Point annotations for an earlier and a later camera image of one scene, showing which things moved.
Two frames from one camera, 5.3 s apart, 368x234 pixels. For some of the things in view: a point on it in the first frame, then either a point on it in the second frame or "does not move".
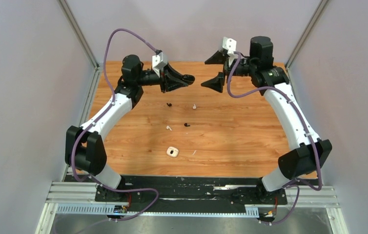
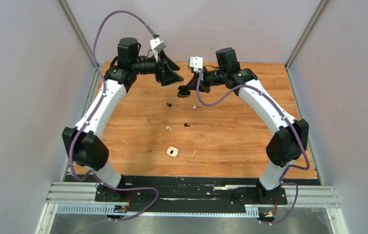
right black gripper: (219, 58) → (203, 86)
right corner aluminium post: (320, 9) does not move
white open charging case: (172, 151) does not move
